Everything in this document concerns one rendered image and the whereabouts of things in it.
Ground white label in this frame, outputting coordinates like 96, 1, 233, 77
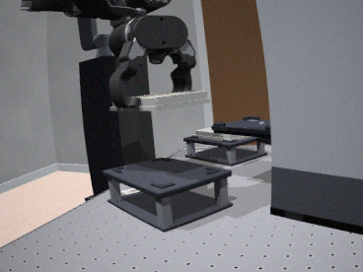
120, 188, 139, 195

